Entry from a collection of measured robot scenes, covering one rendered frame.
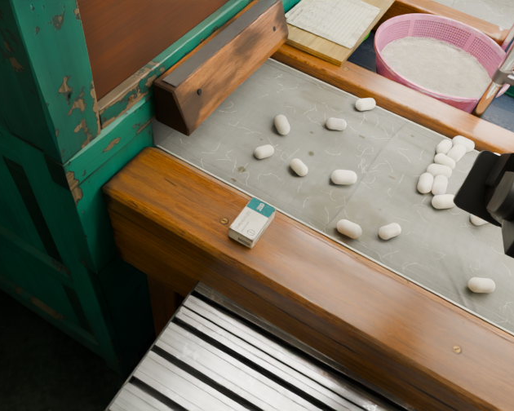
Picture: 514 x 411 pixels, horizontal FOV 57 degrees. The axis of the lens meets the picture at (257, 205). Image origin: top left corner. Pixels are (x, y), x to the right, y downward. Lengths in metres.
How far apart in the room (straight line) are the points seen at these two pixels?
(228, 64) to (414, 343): 0.45
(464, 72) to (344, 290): 0.59
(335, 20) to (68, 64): 0.59
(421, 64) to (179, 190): 0.57
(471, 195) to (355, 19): 0.54
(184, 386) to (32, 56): 0.40
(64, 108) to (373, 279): 0.40
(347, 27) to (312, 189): 0.38
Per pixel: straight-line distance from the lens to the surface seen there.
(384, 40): 1.05
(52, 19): 0.49
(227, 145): 0.73
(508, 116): 1.09
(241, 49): 0.75
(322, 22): 0.96
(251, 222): 0.59
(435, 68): 1.02
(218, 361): 0.63
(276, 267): 0.58
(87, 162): 0.61
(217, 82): 0.70
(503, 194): 0.38
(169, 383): 0.62
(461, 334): 0.62
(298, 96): 0.84
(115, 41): 0.59
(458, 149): 0.82
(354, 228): 0.64
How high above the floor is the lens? 1.26
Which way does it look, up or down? 52 degrees down
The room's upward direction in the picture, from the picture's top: 11 degrees clockwise
